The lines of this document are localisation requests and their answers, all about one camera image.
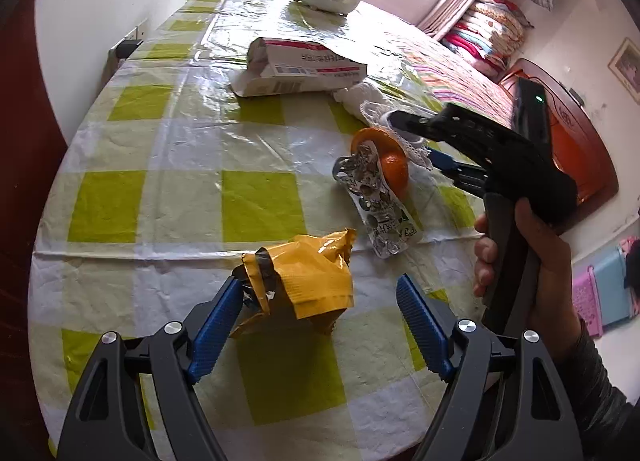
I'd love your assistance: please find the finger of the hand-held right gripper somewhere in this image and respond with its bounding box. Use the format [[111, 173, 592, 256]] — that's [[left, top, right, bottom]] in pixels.
[[387, 110, 447, 140], [427, 149, 490, 192]]

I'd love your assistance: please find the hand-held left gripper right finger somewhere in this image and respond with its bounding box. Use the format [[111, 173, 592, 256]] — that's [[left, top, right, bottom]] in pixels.
[[396, 273, 583, 461]]

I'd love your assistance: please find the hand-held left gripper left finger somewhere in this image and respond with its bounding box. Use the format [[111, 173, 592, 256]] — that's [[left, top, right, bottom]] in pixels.
[[56, 273, 247, 461]]

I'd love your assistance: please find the white lace cloth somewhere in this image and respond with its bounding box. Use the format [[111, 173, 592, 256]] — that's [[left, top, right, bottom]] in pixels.
[[332, 82, 437, 172]]

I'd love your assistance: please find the orange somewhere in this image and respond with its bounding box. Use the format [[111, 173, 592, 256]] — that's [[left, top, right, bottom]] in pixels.
[[350, 127, 411, 200]]

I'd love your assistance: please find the silver blister pack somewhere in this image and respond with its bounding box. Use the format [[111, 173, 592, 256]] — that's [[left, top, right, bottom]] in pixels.
[[332, 143, 424, 260]]

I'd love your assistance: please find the yellow packet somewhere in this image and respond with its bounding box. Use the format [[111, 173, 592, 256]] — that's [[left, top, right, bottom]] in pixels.
[[230, 227, 357, 339]]

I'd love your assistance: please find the white paper medicine box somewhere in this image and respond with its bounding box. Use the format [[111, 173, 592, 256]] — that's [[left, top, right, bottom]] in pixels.
[[230, 37, 368, 98]]

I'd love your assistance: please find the person's right forearm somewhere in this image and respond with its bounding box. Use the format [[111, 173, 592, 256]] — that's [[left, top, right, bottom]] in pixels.
[[542, 316, 640, 461]]

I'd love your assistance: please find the person's right hand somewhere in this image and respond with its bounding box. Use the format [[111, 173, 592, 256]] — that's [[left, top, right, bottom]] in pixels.
[[472, 198, 584, 358]]

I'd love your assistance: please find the wooden headboard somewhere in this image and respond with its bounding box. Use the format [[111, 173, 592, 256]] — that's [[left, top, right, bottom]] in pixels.
[[500, 58, 621, 235]]

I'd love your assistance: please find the stack of folded quilts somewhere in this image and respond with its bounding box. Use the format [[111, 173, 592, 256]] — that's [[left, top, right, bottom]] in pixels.
[[440, 0, 531, 74]]

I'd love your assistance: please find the pink patterned curtain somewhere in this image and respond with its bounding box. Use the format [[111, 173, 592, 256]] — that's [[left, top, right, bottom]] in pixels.
[[417, 0, 481, 34]]

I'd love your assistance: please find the pink storage basket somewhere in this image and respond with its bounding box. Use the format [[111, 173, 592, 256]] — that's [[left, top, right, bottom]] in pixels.
[[572, 266, 606, 340]]

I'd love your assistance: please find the blue storage basket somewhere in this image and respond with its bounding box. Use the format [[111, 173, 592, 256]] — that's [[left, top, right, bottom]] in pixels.
[[590, 245, 640, 328]]

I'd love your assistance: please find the dark red door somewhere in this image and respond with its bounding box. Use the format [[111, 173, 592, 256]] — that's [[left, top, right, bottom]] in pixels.
[[0, 1, 69, 442]]

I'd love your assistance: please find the black plug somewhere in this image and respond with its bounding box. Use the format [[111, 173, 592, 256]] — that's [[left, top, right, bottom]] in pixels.
[[106, 39, 144, 72]]

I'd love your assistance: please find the framed wall picture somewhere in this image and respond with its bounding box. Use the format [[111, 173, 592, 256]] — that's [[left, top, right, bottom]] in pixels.
[[607, 37, 640, 102]]

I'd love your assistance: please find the wall socket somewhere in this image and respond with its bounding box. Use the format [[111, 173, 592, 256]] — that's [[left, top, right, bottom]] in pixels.
[[112, 18, 149, 54]]

